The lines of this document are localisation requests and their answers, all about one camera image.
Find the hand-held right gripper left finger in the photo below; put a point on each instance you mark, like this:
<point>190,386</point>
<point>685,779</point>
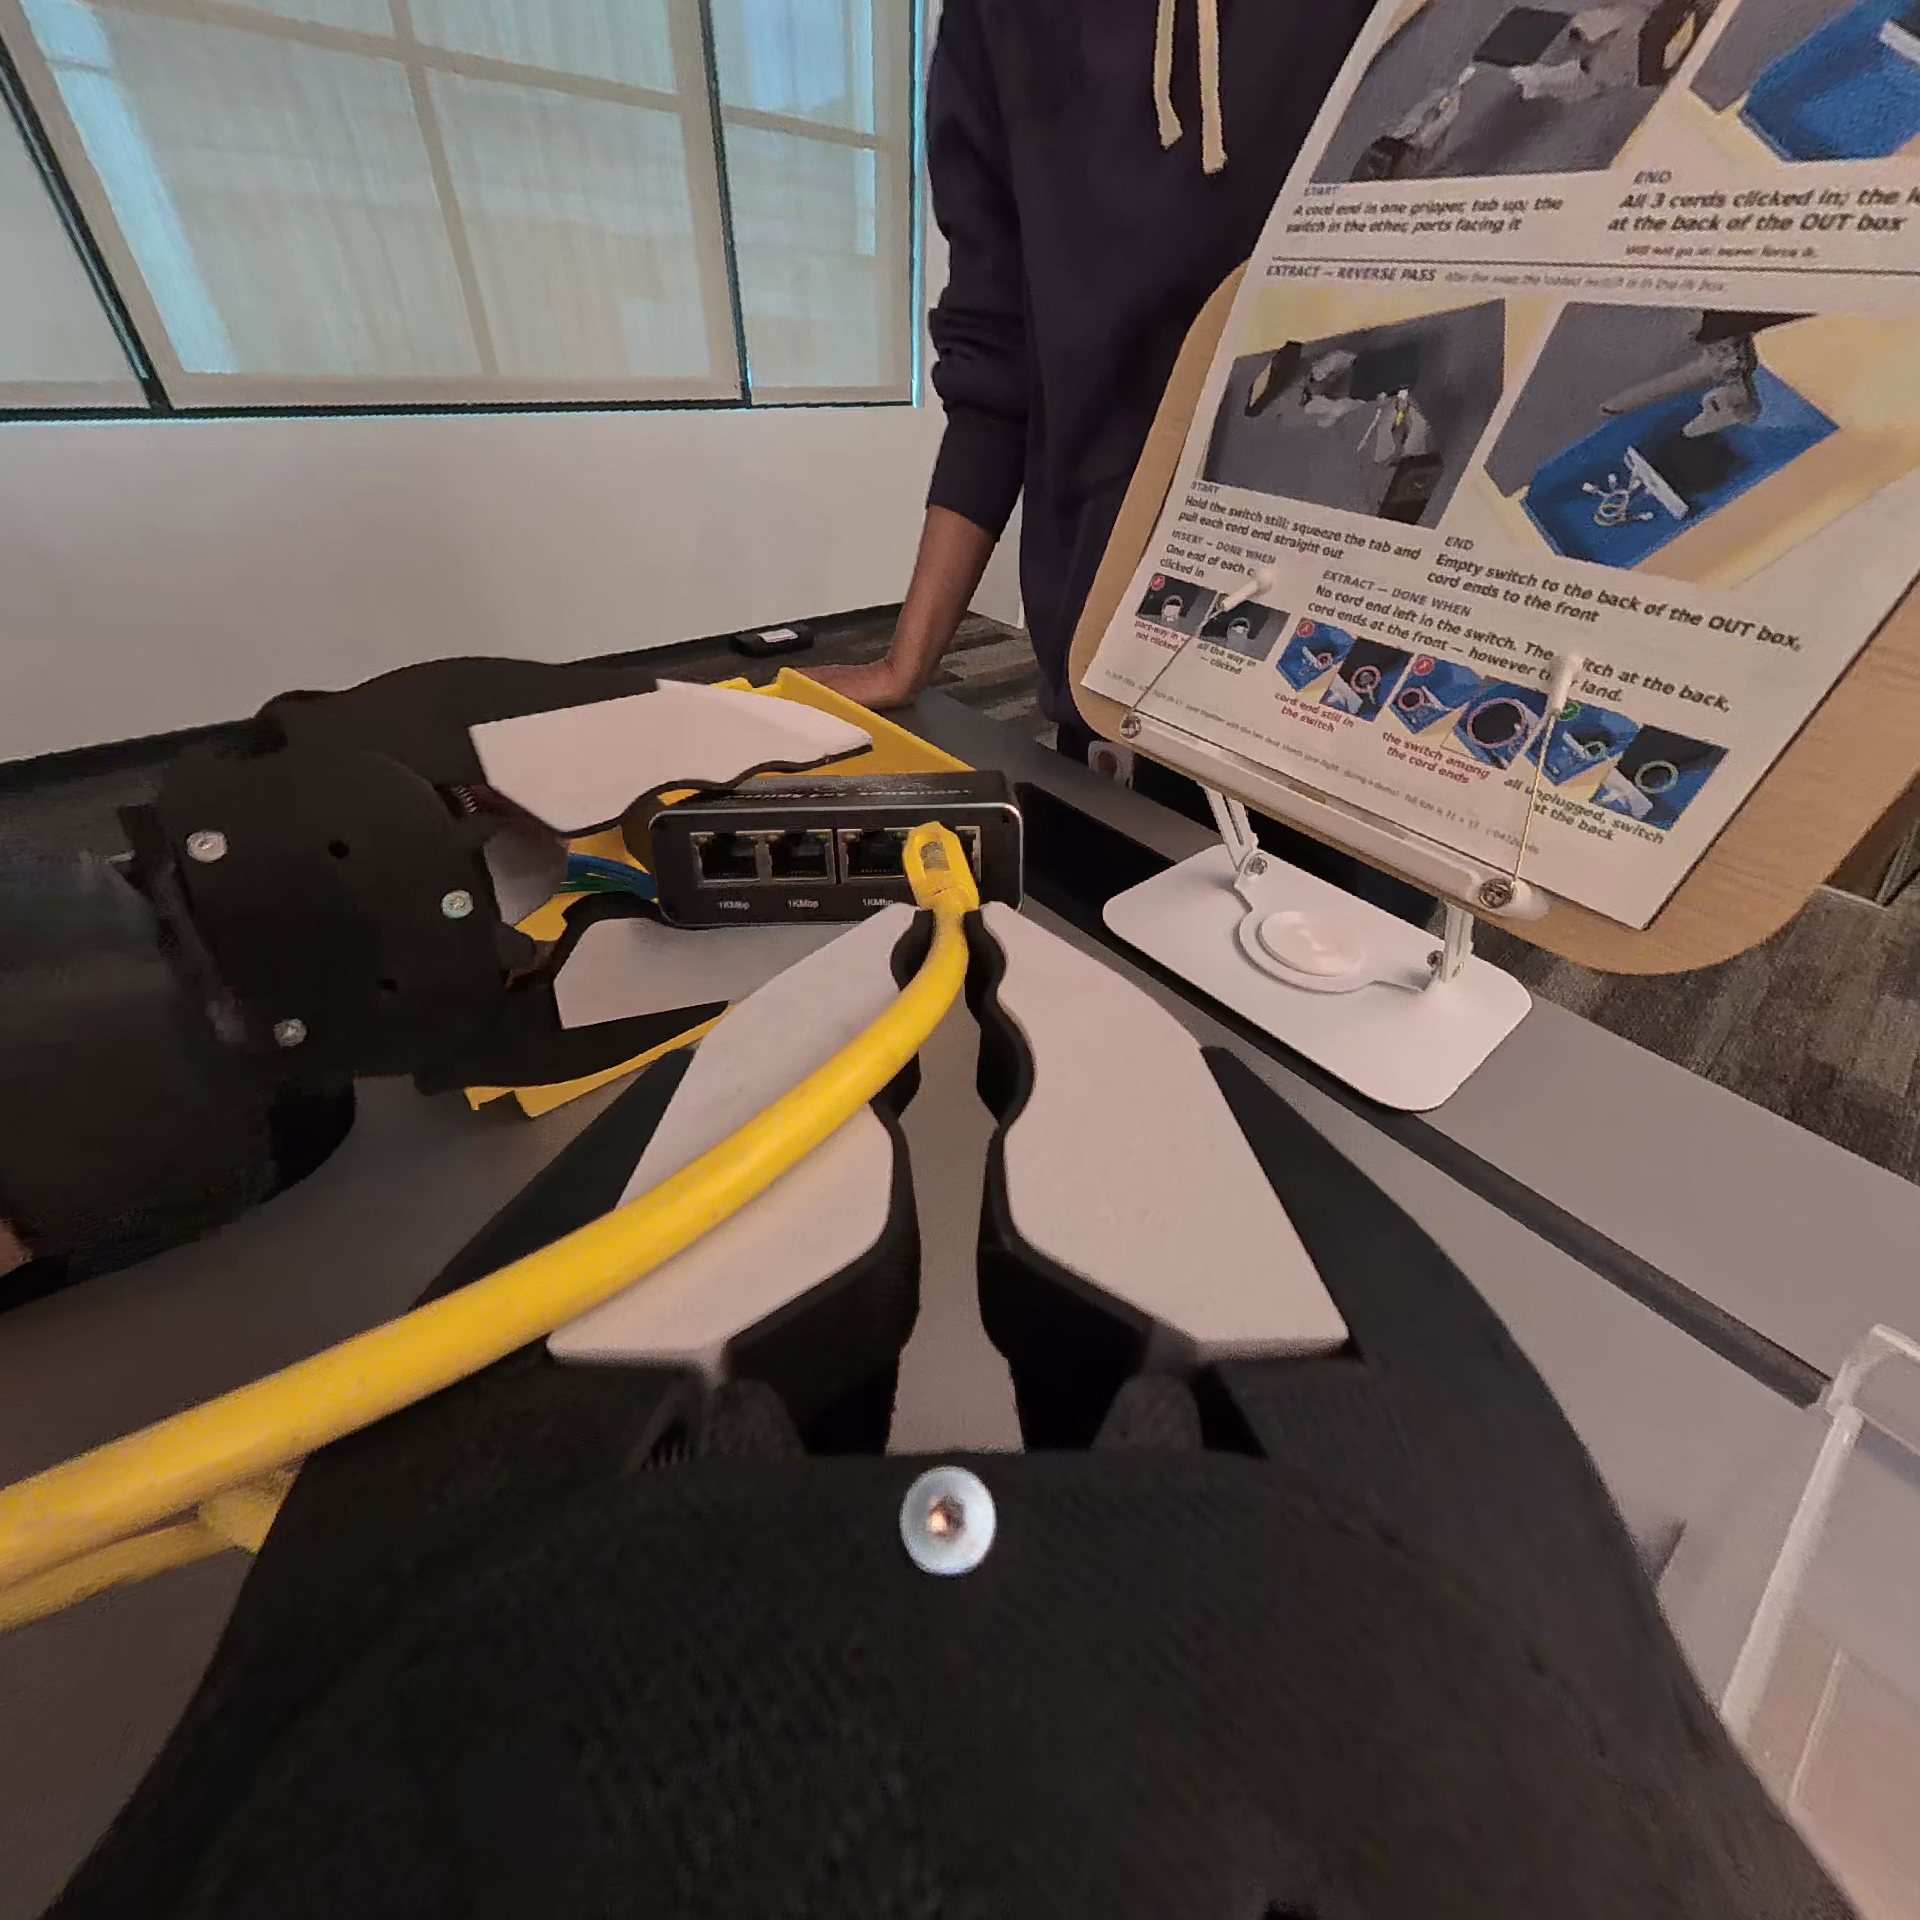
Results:
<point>780,1051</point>

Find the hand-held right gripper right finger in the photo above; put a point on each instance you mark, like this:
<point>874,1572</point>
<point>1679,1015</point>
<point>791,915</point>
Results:
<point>1152,1188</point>

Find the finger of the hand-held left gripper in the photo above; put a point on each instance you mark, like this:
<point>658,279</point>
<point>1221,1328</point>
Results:
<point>660,744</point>
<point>660,976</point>

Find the black ethernet switch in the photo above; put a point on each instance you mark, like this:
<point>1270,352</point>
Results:
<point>747,823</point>

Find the yellow plastic bin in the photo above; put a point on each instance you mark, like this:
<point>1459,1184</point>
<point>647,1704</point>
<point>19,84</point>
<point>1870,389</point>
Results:
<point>900,744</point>

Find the clear plastic bin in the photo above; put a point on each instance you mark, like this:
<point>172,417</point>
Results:
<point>1830,1652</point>

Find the small black device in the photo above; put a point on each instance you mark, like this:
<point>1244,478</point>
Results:
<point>770,639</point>

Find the white framed window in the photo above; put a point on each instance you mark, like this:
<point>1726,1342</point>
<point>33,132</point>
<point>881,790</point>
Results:
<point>452,195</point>

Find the wooden instruction sheet board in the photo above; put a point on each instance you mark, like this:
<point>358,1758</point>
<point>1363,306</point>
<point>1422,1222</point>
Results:
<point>1501,451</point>

